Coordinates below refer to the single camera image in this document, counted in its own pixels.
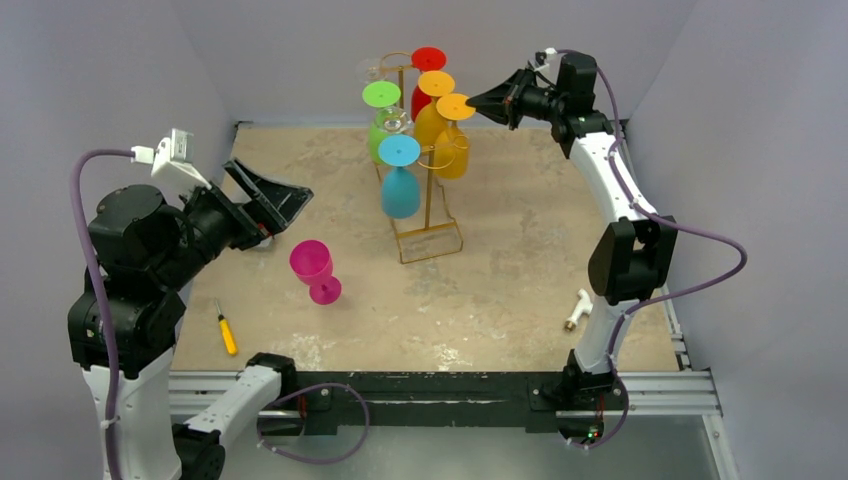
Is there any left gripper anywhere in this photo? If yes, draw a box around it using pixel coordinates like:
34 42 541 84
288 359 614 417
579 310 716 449
154 154 312 285

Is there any pink wine glass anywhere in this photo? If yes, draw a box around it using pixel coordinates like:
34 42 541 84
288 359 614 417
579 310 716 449
289 239 342 305

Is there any orange wine glass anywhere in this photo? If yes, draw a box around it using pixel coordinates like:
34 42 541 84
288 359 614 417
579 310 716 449
411 70 455 147
433 93 476 180

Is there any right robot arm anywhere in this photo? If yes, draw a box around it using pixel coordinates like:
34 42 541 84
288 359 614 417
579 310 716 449
466 51 677 407

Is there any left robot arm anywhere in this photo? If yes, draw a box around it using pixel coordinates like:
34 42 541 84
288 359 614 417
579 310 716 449
67 159 313 479

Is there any red wine glass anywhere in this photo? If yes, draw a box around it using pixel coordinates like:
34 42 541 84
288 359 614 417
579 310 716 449
411 46 448 121

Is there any clear wine glass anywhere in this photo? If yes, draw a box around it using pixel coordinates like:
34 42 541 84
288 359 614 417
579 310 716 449
355 58 385 84
373 106 414 135

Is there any green wine glass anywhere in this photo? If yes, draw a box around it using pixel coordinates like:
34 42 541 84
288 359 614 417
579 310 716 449
362 80 401 165

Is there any blue wine glass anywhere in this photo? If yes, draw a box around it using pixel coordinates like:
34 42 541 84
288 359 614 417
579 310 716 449
377 134 421 219

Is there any far clear wine glass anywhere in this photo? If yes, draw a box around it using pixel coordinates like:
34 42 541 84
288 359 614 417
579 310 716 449
355 58 385 84

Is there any white plastic pipe fitting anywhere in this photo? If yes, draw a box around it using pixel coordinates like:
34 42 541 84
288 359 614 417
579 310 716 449
564 289 594 332

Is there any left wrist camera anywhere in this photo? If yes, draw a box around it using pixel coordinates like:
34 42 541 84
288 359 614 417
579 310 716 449
131 128 211 194

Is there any yellow handled screwdriver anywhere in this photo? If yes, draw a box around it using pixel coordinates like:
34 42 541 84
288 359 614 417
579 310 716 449
214 298 239 356

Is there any gold wire glass rack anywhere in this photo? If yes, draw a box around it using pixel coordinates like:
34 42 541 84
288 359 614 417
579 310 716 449
374 51 472 266

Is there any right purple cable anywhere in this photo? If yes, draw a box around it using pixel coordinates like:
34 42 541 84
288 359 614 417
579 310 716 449
546 47 749 372

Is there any purple cable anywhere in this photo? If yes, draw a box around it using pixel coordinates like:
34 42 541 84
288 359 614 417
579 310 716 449
70 148 144 480
546 47 749 372

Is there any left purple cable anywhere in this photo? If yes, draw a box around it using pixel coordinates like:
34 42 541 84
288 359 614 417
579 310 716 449
70 148 144 480

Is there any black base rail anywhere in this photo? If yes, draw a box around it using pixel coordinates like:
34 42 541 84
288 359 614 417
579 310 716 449
262 371 629 439

